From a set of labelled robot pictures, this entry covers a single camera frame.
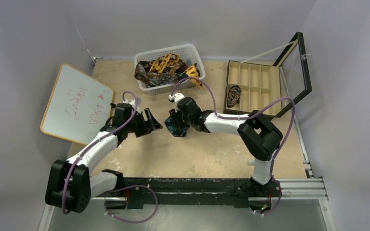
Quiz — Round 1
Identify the aluminium frame rail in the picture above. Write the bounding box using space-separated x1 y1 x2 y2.
92 98 327 213

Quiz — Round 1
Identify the navy blue shell pattern tie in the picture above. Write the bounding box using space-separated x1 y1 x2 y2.
164 115 189 137

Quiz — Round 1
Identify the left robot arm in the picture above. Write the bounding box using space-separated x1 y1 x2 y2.
45 101 163 214

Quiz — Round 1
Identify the yellow framed whiteboard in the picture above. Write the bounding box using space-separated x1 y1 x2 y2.
40 64 114 144

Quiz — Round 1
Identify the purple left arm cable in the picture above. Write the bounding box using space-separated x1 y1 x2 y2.
61 91 159 224

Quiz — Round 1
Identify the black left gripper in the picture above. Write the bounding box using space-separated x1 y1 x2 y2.
125 109 161 138

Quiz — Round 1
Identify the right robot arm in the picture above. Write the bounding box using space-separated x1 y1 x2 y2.
165 93 283 196

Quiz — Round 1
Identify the white plastic basket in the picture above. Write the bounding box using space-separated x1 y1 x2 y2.
134 44 206 95

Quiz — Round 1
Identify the dark brown patterned tie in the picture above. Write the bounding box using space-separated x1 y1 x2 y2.
134 61 189 87

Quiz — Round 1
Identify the rolled cat pattern tie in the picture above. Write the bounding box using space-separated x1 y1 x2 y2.
226 85 241 108

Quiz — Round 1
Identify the black tie display box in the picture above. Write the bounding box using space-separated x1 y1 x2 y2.
224 32 312 115

